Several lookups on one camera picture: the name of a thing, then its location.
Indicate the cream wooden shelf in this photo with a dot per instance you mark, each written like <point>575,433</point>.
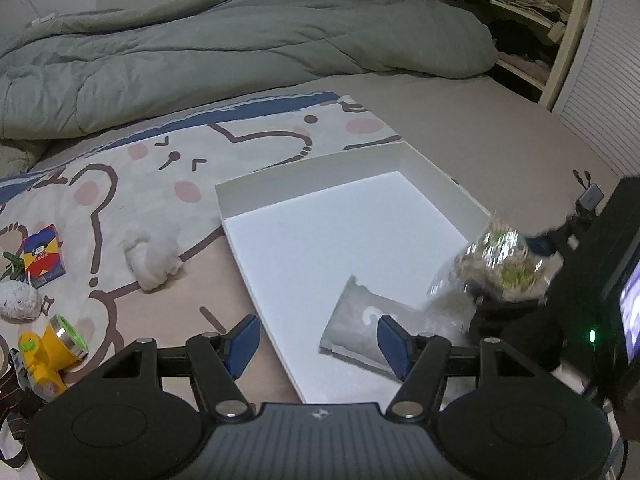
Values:
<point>575,35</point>

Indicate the grey-green duvet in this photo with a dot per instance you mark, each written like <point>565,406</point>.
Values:
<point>225,45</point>

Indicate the green plastic toy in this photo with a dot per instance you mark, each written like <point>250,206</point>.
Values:
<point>12,265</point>

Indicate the cartoon printed blanket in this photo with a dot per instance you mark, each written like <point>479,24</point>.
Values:
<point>125,195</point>

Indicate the beige quilted cloth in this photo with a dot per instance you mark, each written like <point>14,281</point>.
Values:
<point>17,157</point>

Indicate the white fluffy cloth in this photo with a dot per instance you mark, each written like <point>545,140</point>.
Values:
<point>152,257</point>

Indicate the beige folded cloth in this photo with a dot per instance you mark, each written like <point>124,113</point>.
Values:
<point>530,6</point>

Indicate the white louvred door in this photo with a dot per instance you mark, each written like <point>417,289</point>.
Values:
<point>605,75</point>

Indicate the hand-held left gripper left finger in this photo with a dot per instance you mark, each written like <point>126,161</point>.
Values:
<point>242,346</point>

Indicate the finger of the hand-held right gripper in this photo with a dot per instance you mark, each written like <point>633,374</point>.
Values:
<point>505,312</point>
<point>550,240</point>

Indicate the dark garment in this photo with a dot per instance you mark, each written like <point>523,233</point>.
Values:
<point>522,42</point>

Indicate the pale pink folded garment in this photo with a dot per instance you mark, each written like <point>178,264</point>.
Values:
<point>531,67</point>

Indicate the shallow white cardboard box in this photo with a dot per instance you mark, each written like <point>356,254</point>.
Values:
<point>350,230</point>

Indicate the white knitted ball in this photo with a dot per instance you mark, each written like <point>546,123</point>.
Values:
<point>19,301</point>

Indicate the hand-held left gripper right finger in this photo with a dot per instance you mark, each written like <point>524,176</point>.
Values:
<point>395,351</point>

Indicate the red blue yellow card box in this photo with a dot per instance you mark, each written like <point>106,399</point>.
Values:
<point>42,255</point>

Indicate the clear plastic snack bag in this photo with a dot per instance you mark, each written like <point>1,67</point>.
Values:
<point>492,265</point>

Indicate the beige bed sheet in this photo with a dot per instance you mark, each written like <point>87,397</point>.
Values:
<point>475,115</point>

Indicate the grey soft packet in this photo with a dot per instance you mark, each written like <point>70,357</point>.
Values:
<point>352,317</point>

